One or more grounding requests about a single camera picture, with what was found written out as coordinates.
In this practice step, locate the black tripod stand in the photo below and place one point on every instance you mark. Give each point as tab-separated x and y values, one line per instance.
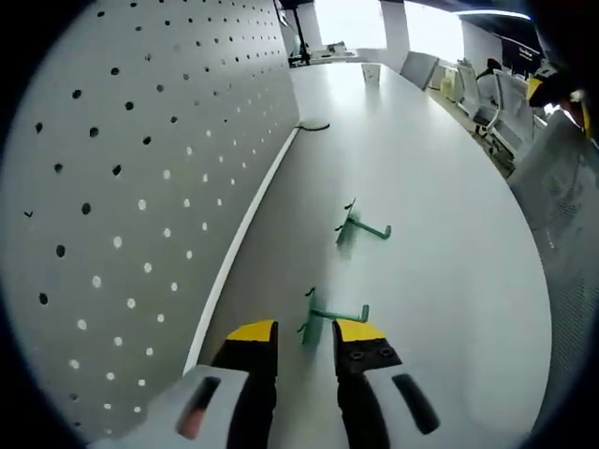
302	60

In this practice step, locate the green hook assembly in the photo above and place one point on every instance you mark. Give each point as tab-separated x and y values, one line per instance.
369	228
310	327

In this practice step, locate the black wall screen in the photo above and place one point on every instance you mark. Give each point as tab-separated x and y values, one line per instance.
521	51

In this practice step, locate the grey mesh office chair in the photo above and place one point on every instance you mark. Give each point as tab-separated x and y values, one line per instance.
561	210

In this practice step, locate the small white container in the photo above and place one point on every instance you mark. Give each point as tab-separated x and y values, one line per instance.
370	72

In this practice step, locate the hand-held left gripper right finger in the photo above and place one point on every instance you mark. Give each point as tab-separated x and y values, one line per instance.
365	360

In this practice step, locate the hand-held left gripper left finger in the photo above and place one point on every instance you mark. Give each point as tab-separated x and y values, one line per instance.
252	365

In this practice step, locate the white office chair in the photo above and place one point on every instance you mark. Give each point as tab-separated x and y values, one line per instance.
419	70
468	89
510	112

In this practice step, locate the white perforated mounting plate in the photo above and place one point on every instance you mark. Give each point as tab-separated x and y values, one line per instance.
140	117

